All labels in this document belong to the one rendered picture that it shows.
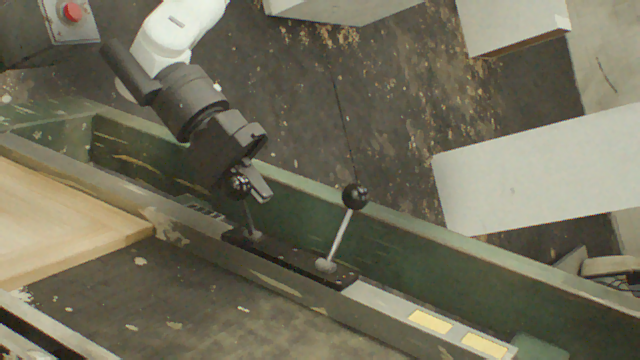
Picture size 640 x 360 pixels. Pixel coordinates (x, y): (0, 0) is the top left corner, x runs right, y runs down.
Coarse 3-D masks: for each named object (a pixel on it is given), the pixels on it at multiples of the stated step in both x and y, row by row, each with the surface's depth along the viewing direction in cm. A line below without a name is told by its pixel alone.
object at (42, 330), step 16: (0, 288) 73; (0, 304) 70; (16, 304) 70; (0, 320) 70; (16, 320) 69; (32, 320) 68; (48, 320) 69; (0, 336) 65; (16, 336) 65; (32, 336) 67; (48, 336) 66; (64, 336) 67; (80, 336) 67; (0, 352) 64; (16, 352) 63; (32, 352) 64; (48, 352) 65; (64, 352) 66; (80, 352) 65; (96, 352) 65
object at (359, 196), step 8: (352, 184) 93; (360, 184) 93; (344, 192) 93; (352, 192) 92; (360, 192) 92; (368, 192) 93; (344, 200) 93; (352, 200) 92; (360, 200) 92; (368, 200) 93; (352, 208) 93; (360, 208) 93; (344, 216) 93; (344, 224) 93; (344, 232) 93; (336, 240) 93; (336, 248) 93; (328, 256) 92; (320, 264) 92; (328, 264) 92; (336, 264) 93; (328, 272) 91
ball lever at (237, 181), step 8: (232, 176) 89; (240, 176) 90; (248, 176) 91; (224, 184) 90; (232, 184) 89; (240, 184) 89; (248, 184) 90; (224, 192) 90; (232, 192) 89; (240, 192) 89; (248, 192) 90; (240, 200) 90; (240, 208) 94; (248, 216) 94; (248, 224) 95; (248, 232) 97; (256, 232) 97; (256, 240) 97
